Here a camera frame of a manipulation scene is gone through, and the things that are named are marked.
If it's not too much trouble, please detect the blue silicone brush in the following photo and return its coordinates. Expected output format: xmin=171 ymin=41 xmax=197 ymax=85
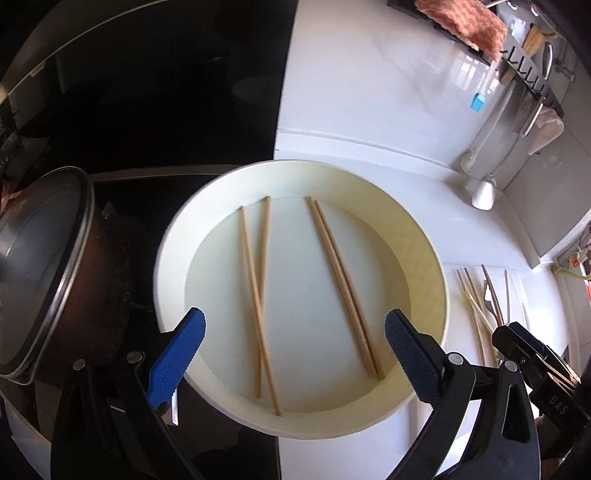
xmin=470 ymin=60 xmax=502 ymax=113

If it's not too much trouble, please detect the white hanging cloth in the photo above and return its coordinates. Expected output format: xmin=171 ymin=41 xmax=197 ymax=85
xmin=512 ymin=97 xmax=565 ymax=155

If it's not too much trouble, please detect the white round basin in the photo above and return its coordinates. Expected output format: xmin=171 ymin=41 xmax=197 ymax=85
xmin=154 ymin=159 xmax=450 ymax=437

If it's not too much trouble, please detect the steel spatula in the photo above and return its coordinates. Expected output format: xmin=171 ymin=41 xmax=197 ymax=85
xmin=471 ymin=42 xmax=554 ymax=211

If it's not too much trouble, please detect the gas valve with orange knob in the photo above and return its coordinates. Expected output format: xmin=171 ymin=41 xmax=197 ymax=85
xmin=554 ymin=249 xmax=591 ymax=278

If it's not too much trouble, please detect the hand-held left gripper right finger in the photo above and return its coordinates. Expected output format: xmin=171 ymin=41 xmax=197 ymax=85
xmin=385 ymin=308 xmax=541 ymax=480

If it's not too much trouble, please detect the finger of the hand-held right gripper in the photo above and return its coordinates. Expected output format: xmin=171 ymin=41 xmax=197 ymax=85
xmin=492 ymin=322 xmax=552 ymax=398
xmin=538 ymin=342 xmax=581 ymax=383

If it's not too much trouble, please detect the wooden utensil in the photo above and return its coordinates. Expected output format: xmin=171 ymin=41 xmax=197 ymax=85
xmin=523 ymin=25 xmax=548 ymax=58

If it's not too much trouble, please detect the metal fork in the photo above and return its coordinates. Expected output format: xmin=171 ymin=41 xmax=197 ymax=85
xmin=483 ymin=281 xmax=505 ymax=326

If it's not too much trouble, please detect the dark pot with steel lid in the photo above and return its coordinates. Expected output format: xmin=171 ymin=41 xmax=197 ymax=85
xmin=0 ymin=166 xmax=139 ymax=386

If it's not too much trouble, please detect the black wall rack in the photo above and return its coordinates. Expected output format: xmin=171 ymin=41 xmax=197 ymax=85
xmin=387 ymin=0 xmax=566 ymax=117

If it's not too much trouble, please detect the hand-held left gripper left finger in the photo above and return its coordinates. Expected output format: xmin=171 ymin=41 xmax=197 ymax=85
xmin=50 ymin=307 xmax=207 ymax=480

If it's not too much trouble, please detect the pink dishcloth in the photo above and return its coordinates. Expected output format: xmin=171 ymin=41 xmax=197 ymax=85
xmin=414 ymin=0 xmax=509 ymax=58

